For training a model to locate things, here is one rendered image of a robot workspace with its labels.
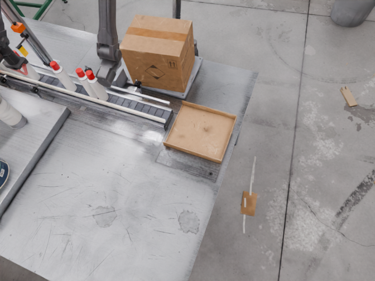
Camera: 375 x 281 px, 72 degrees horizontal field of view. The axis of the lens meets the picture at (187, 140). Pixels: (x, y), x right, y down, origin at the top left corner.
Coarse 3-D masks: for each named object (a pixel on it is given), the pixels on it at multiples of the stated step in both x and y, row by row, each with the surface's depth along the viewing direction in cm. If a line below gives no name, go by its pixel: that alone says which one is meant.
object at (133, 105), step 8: (24, 80) 150; (40, 80) 149; (48, 80) 149; (56, 80) 148; (48, 88) 146; (64, 88) 145; (80, 88) 144; (112, 96) 140; (120, 96) 140; (120, 104) 137; (128, 104) 137; (136, 104) 137; (144, 104) 136; (128, 112) 135; (144, 112) 134; (152, 112) 134; (160, 112) 133; (168, 112) 133; (152, 120) 131
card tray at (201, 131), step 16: (192, 112) 137; (208, 112) 136; (224, 112) 131; (176, 128) 134; (192, 128) 133; (208, 128) 132; (224, 128) 131; (176, 144) 129; (192, 144) 129; (208, 144) 128; (224, 144) 127
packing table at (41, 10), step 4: (12, 0) 252; (48, 0) 294; (64, 0) 317; (12, 4) 252; (16, 4) 299; (20, 4) 297; (24, 4) 296; (28, 4) 294; (32, 4) 293; (36, 4) 292; (40, 4) 291; (44, 4) 291; (48, 4) 295; (16, 8) 257; (40, 8) 288; (44, 8) 291; (20, 12) 262; (40, 12) 287; (24, 16) 267; (36, 16) 283; (40, 16) 288
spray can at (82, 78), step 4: (80, 68) 123; (76, 72) 123; (80, 72) 123; (84, 72) 126; (80, 76) 125; (84, 76) 126; (80, 80) 126; (84, 80) 126; (84, 84) 128; (88, 84) 129; (84, 88) 133; (88, 88) 131; (88, 92) 134; (92, 92) 135; (92, 96) 138; (96, 96) 138
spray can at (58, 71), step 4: (52, 64) 126; (56, 64) 127; (52, 68) 128; (56, 68) 128; (60, 68) 130; (56, 72) 129; (60, 72) 130; (64, 72) 132; (60, 76) 131; (64, 76) 133; (68, 76) 135; (60, 80) 134; (64, 80) 134; (68, 80) 136; (64, 84) 137; (68, 84) 137; (72, 84) 140; (68, 88) 140; (72, 88) 141; (76, 88) 144
